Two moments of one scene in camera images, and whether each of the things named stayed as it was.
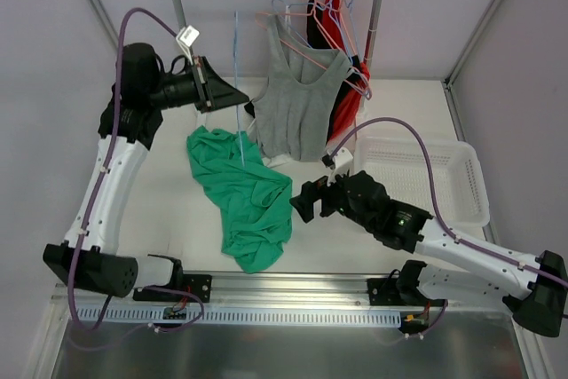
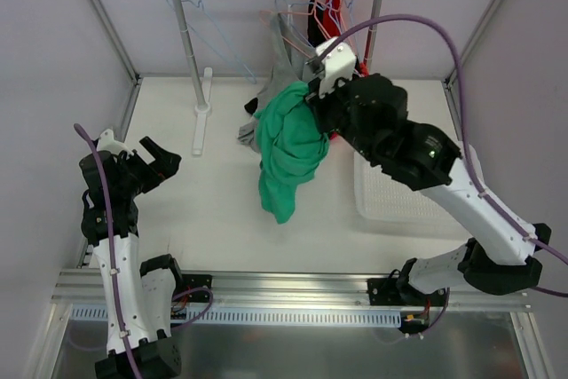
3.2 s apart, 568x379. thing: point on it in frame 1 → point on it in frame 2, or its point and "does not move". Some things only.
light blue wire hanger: [236, 40] → [196, 19]
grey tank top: [295, 116] → [288, 58]
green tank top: [254, 201] → [291, 137]
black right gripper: [323, 197] → [323, 104]
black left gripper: [202, 86] → [145, 170]
